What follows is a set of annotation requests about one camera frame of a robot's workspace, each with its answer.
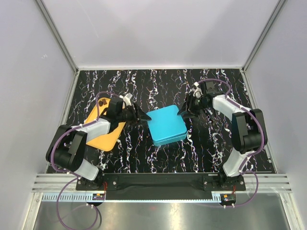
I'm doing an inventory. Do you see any purple floor cable loop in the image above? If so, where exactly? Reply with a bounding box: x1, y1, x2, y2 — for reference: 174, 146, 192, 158
55, 179, 99, 229

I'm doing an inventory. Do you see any orange plastic tray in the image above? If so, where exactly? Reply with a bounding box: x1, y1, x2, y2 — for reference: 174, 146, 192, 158
85, 98, 126, 151

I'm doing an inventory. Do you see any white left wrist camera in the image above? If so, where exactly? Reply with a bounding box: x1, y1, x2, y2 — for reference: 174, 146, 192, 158
119, 93, 133, 107

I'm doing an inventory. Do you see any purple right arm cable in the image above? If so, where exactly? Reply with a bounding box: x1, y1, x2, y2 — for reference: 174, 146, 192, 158
194, 78, 267, 207

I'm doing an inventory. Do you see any teal tin lid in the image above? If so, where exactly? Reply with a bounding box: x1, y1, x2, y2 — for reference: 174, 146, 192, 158
147, 105, 188, 141

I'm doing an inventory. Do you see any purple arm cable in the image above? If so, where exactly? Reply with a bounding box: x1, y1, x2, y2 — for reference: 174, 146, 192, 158
194, 78, 267, 207
51, 92, 125, 175

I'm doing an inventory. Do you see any left connector module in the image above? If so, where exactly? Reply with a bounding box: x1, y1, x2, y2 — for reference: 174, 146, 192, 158
92, 193, 106, 201

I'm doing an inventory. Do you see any aluminium frame rail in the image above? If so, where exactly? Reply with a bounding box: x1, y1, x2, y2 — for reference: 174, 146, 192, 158
35, 0, 78, 73

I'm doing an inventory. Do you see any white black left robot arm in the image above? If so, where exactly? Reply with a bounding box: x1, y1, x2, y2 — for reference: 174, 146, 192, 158
46, 94, 151, 190

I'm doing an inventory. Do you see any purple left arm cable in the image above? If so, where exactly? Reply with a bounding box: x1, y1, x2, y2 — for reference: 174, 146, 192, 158
51, 92, 125, 175

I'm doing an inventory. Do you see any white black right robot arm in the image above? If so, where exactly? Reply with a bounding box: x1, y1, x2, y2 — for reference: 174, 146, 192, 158
177, 92, 268, 190

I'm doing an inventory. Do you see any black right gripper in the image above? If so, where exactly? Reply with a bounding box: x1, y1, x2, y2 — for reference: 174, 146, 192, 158
177, 93, 209, 118

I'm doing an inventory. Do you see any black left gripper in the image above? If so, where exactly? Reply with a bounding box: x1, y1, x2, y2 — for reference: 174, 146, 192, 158
117, 102, 151, 127

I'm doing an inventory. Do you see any orange connector module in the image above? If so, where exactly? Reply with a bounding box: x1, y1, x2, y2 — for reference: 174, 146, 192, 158
220, 194, 236, 208

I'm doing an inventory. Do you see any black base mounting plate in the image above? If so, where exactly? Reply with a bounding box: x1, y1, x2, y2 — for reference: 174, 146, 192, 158
75, 172, 247, 201

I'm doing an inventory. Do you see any teal tin box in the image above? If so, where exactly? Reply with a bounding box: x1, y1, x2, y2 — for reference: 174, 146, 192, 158
153, 133, 187, 146

